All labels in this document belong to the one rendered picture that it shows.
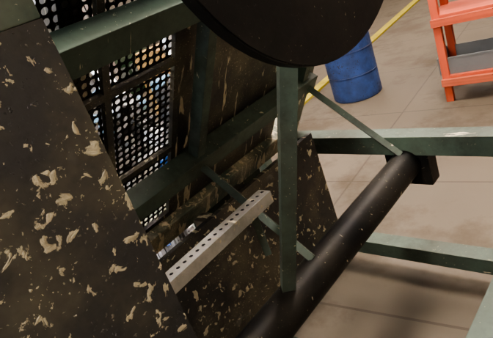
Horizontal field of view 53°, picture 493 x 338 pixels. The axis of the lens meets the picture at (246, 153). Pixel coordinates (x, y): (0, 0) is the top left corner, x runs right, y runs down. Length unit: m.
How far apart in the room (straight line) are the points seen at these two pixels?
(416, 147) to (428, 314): 0.77
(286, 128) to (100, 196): 0.55
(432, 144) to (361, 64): 2.99
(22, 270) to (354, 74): 4.54
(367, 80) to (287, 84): 4.01
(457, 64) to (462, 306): 2.53
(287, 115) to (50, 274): 0.65
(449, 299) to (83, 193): 2.01
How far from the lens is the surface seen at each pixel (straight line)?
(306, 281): 1.63
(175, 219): 2.01
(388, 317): 2.49
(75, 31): 1.15
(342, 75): 5.09
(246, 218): 1.47
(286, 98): 1.16
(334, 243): 1.75
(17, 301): 0.79
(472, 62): 4.52
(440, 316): 2.46
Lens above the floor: 1.70
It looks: 21 degrees down
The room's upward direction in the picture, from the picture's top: 20 degrees counter-clockwise
